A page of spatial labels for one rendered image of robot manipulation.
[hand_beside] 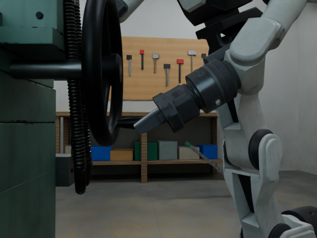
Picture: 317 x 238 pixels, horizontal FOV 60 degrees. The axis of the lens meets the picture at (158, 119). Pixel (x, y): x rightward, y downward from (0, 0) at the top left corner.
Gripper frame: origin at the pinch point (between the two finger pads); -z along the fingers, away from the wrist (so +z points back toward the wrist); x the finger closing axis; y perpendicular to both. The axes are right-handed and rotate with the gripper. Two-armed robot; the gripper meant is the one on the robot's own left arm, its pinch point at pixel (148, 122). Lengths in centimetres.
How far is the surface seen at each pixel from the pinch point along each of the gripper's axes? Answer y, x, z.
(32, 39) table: 23.4, -0.5, -9.6
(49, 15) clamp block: 25.6, 2.6, -5.5
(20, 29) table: 25.7, 0.5, -10.5
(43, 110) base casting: 9.9, 15.3, -20.4
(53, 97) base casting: 10.4, 22.3, -18.5
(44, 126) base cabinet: 6.6, 14.6, -22.3
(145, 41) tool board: -32, 351, 47
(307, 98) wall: -208, 284, 211
